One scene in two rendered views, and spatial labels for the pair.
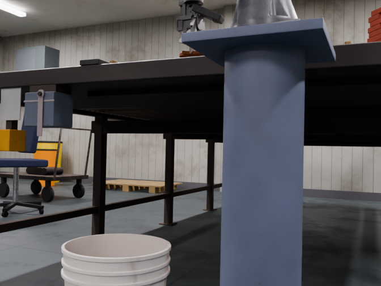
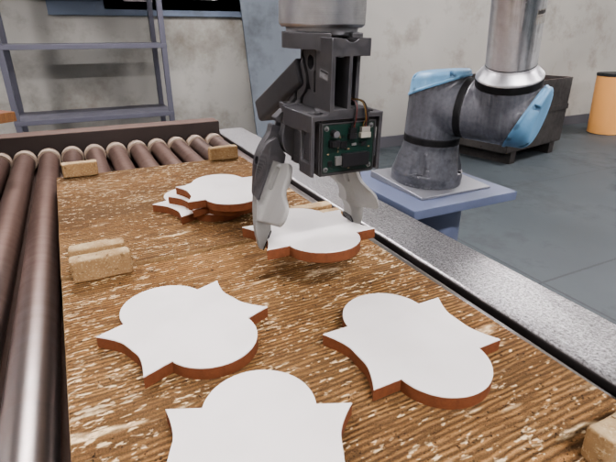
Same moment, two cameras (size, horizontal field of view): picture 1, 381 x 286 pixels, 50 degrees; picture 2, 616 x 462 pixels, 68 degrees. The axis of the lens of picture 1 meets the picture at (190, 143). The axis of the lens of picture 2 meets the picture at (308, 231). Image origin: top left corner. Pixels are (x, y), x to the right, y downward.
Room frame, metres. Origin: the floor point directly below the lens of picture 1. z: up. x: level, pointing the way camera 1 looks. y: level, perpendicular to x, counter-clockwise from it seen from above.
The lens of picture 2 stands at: (1.79, 0.27, 1.18)
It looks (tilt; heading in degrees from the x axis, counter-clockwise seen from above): 23 degrees down; 220
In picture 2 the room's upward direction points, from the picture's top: straight up
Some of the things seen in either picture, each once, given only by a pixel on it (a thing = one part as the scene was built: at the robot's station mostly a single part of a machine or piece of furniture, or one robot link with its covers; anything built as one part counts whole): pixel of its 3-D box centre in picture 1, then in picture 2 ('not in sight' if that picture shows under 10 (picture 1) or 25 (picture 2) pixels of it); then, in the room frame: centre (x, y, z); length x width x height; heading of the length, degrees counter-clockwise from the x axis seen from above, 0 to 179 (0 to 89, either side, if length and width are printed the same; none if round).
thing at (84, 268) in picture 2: not in sight; (101, 264); (1.59, -0.18, 0.95); 0.06 x 0.02 x 0.03; 157
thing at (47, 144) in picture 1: (49, 161); not in sight; (7.66, 2.66, 0.39); 0.46 x 0.46 x 0.77
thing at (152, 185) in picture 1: (138, 185); not in sight; (6.63, 0.84, 0.06); 1.26 x 0.86 x 0.11; 66
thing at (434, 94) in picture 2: not in sight; (440, 101); (0.87, -0.14, 1.05); 0.13 x 0.12 x 0.14; 90
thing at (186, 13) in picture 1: (191, 17); (324, 104); (1.45, 0.01, 1.12); 0.09 x 0.08 x 0.12; 66
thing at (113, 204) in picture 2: not in sight; (181, 201); (1.38, -0.33, 0.93); 0.41 x 0.35 x 0.02; 67
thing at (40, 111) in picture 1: (47, 111); not in sight; (1.45, 0.51, 0.77); 0.14 x 0.11 x 0.18; 66
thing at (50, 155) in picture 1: (45, 167); not in sight; (6.92, 2.47, 0.31); 0.40 x 0.39 x 0.62; 158
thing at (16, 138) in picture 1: (9, 120); not in sight; (1.52, 0.68, 0.74); 0.09 x 0.08 x 0.24; 66
